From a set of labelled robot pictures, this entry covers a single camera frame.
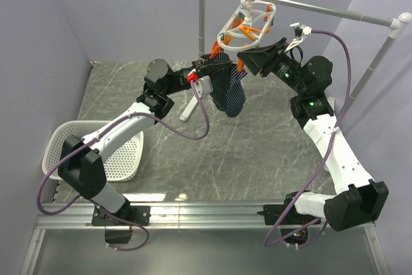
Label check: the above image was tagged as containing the white oval clip hanger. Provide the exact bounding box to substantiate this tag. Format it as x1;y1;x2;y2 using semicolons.
210;0;276;59

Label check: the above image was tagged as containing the aluminium mounting rail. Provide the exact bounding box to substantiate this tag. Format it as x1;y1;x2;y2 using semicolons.
35;201;271;231

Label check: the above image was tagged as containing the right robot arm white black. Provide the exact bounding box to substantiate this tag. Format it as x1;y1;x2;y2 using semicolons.
238;39;389;231

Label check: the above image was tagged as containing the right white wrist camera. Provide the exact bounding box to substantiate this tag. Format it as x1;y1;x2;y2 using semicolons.
285;23;312;52

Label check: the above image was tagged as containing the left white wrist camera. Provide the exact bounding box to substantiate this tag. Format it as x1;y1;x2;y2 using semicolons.
187;70;212;97

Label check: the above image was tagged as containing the navy striped underwear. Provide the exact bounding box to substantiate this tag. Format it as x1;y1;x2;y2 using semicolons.
200;52;247;118

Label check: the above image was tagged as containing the white perforated laundry basket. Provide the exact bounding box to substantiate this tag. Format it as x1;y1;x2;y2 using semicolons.
41;120;144;182

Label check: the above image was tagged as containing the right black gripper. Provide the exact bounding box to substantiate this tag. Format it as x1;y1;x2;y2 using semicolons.
237;37;307;95

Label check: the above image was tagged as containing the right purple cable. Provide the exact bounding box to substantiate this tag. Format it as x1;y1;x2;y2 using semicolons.
263;29;351;247

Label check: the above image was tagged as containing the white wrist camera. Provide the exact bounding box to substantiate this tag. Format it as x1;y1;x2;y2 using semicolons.
285;23;312;52
187;70;212;97

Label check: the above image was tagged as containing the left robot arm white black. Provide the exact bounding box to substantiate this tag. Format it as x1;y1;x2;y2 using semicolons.
57;59;234;225

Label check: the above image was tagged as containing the white metal drying rack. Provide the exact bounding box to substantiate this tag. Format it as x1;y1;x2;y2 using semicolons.
198;0;411;111

